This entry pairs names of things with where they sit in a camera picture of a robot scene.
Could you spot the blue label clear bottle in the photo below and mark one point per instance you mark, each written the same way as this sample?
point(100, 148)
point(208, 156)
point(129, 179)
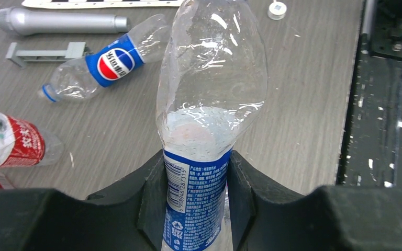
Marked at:
point(212, 86)

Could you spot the silver microphone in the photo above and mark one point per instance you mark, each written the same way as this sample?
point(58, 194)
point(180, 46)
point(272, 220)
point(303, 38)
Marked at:
point(23, 22)

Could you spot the red cap clear bottle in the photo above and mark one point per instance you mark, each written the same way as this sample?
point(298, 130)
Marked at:
point(23, 144)

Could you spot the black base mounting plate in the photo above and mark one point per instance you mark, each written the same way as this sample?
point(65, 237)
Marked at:
point(371, 149)

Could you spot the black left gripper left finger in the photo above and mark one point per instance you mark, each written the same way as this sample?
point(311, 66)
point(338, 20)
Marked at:
point(127, 215)

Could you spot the white bottle cap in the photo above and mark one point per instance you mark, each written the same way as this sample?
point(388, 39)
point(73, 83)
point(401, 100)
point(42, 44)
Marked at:
point(276, 10)

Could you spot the Pepsi label clear bottle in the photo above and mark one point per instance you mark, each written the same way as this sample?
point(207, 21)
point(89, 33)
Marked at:
point(83, 78)

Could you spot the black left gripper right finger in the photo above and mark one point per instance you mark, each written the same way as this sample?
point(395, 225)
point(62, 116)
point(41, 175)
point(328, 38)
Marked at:
point(266, 215)

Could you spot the black white chessboard mat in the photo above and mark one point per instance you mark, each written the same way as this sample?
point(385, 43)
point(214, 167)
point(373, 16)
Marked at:
point(97, 4)

